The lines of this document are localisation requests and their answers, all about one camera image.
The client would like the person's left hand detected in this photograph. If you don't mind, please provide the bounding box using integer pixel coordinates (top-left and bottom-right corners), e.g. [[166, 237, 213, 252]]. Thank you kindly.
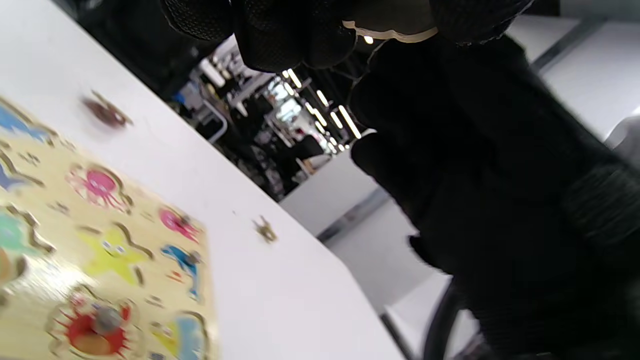
[[159, 0, 537, 74]]

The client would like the red crab puzzle piece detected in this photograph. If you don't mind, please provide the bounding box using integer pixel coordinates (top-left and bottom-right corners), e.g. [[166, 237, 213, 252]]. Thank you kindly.
[[47, 295, 136, 358]]

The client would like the person's right hand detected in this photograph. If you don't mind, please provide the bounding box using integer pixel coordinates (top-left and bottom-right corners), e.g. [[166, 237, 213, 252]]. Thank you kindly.
[[349, 35, 640, 360]]

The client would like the striped fish puzzle piece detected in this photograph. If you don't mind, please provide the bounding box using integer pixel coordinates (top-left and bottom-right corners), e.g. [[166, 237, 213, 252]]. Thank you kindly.
[[342, 0, 440, 44]]

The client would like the light blue dolphin puzzle piece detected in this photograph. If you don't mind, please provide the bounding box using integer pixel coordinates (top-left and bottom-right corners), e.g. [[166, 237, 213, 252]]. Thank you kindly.
[[160, 244, 206, 303]]

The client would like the wooden puzzle frame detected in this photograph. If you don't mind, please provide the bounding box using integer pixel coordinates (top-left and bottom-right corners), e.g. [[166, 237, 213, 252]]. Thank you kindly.
[[0, 95, 221, 360]]

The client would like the pink squid puzzle piece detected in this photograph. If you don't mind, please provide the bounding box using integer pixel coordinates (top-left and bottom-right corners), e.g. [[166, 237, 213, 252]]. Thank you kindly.
[[157, 206, 203, 243]]

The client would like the group of ceiling light strips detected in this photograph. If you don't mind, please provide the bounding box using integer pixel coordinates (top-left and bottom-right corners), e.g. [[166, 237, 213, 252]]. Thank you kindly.
[[280, 67, 363, 153]]

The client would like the pink octopus puzzle piece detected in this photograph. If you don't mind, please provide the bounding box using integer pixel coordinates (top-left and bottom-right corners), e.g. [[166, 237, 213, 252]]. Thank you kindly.
[[80, 91, 135, 131]]

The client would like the yellow starfish puzzle piece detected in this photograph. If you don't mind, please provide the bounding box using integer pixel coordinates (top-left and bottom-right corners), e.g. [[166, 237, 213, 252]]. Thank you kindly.
[[251, 215, 279, 245]]

